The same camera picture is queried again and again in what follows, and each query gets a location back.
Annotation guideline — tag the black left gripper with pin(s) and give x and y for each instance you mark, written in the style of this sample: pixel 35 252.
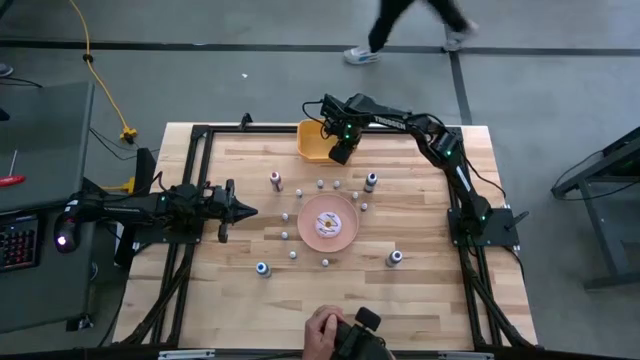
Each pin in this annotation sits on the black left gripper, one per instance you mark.
pixel 222 212

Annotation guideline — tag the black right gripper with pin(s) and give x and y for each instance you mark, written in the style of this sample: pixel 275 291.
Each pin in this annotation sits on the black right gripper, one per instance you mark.
pixel 344 152

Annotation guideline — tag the large black food colouring bottle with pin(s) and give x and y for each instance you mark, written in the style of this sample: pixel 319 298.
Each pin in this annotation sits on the large black food colouring bottle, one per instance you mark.
pixel 370 182

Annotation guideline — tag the large purple food colouring bottle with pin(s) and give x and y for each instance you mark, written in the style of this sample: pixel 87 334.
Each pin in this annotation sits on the large purple food colouring bottle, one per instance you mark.
pixel 394 259

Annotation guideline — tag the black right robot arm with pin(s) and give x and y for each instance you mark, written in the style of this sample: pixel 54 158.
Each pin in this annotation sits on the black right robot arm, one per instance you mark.
pixel 462 180

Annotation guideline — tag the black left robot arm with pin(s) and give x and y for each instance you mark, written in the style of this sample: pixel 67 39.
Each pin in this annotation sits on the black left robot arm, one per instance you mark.
pixel 125 210

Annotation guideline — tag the large blue food colouring bottle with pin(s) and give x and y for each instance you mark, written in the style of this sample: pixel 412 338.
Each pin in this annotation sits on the large blue food colouring bottle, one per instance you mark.
pixel 263 270

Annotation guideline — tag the yellow plastic bin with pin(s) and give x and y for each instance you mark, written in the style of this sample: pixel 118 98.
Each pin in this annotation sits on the yellow plastic bin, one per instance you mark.
pixel 310 145

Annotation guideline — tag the pink round plate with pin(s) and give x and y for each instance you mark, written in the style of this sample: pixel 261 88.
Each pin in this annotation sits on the pink round plate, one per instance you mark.
pixel 310 235

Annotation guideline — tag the white frosted donut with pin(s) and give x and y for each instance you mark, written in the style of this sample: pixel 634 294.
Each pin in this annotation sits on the white frosted donut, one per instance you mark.
pixel 320 227

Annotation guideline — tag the black upright box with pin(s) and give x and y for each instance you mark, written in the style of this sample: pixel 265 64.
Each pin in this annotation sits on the black upright box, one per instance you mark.
pixel 145 170

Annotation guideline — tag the yellow plug connector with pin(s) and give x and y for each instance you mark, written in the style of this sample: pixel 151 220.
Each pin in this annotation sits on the yellow plug connector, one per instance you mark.
pixel 128 186

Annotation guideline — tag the person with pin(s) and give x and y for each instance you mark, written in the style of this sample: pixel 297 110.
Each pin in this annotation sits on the person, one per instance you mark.
pixel 385 25

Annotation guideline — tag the person's hand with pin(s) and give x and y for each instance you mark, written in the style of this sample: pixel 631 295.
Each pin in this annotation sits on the person's hand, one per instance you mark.
pixel 317 335

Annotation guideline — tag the black lit computer mouse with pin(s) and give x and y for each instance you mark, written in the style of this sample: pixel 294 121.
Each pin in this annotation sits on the black lit computer mouse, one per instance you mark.
pixel 62 242

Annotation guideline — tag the grey desk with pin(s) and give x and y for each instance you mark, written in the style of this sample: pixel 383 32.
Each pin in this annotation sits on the grey desk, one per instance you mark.
pixel 45 125

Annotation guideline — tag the backlit computer keyboard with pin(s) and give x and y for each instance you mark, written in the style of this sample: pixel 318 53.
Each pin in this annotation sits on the backlit computer keyboard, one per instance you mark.
pixel 17 245

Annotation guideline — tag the person's shoe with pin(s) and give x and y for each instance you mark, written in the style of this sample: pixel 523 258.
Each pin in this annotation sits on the person's shoe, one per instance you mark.
pixel 5 70

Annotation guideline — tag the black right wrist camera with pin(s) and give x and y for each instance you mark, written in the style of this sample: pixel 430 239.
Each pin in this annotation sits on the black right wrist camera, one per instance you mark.
pixel 332 112

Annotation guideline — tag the black frame clamp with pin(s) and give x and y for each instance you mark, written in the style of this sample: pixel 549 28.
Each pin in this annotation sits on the black frame clamp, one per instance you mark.
pixel 245 120

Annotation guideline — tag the silver frame bracket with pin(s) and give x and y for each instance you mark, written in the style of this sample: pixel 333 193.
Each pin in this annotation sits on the silver frame bracket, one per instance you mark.
pixel 186 354
pixel 465 356

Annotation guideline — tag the grey metal table frame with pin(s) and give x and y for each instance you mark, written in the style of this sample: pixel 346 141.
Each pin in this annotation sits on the grey metal table frame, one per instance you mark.
pixel 602 235

